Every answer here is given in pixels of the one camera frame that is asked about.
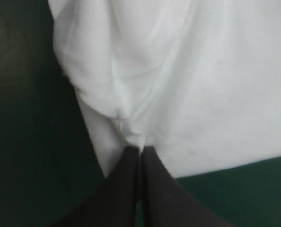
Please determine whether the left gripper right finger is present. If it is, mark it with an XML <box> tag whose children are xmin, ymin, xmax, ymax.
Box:
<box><xmin>140</xmin><ymin>146</ymin><xmax>236</xmax><ymax>227</ymax></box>

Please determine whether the white T-shirt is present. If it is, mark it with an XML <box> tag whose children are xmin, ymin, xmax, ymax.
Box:
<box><xmin>47</xmin><ymin>0</ymin><xmax>281</xmax><ymax>180</ymax></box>

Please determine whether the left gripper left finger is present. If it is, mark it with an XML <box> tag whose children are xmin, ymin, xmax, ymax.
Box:
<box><xmin>51</xmin><ymin>146</ymin><xmax>141</xmax><ymax>227</ymax></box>

